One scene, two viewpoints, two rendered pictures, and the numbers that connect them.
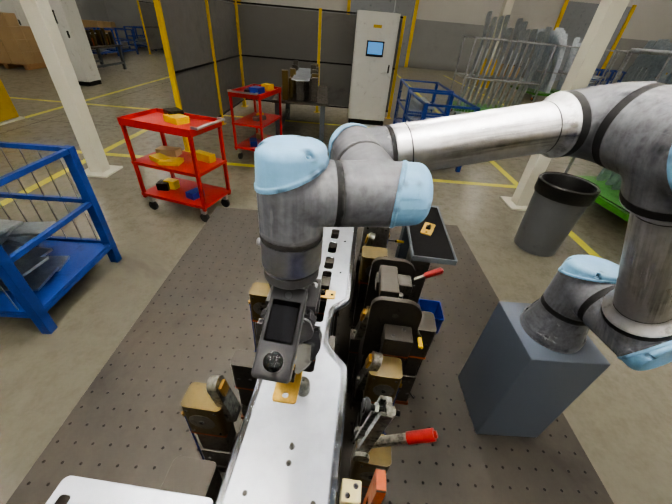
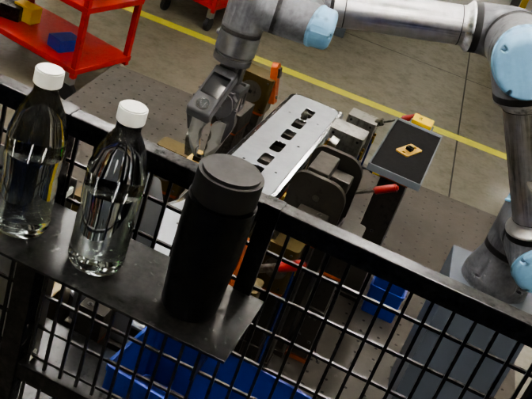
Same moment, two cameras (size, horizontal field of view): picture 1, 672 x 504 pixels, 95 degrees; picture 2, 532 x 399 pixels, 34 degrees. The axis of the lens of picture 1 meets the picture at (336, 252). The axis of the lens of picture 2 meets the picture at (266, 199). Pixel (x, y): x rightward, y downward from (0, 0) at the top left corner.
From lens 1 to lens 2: 121 cm
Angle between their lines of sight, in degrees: 10
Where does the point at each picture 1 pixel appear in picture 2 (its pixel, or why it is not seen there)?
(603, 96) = (495, 11)
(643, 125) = (495, 32)
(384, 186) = (304, 13)
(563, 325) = (494, 261)
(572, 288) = (505, 214)
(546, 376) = (465, 323)
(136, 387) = not seen: outside the picture
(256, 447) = not seen: hidden behind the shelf
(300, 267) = (240, 50)
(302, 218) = (251, 17)
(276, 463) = not seen: hidden behind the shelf
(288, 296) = (224, 73)
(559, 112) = (463, 13)
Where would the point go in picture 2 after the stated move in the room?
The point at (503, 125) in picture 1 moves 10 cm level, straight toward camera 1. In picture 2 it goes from (417, 10) to (389, 13)
